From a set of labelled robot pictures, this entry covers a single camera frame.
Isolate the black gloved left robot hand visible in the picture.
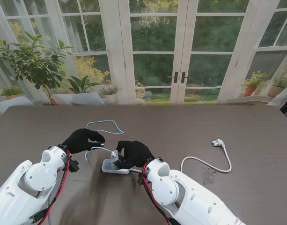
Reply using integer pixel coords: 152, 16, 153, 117
61, 128, 106, 155

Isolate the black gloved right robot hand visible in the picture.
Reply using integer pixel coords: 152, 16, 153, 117
114, 140, 155, 170

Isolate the grey charger adapter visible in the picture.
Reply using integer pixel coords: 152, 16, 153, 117
110, 151, 123, 166

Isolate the white power strip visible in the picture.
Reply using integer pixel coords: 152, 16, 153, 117
101, 159, 131, 175

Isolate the light blue USB cable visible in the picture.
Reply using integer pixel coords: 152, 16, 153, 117
83, 120, 125, 164

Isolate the white power cord with plug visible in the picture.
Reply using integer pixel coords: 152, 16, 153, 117
129, 138, 232, 175

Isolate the printed garden window backdrop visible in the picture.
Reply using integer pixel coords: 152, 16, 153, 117
0, 0, 287, 125

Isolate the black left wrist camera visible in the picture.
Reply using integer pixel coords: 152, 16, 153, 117
69, 159, 80, 173

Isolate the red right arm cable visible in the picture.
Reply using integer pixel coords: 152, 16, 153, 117
142, 161, 175, 225

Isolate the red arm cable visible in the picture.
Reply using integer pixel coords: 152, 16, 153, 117
142, 161, 175, 225
39, 150, 72, 225

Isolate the red left arm cable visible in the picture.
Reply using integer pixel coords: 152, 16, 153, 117
39, 150, 72, 225

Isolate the grey left arm cable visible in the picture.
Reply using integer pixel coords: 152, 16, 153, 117
46, 194, 54, 225

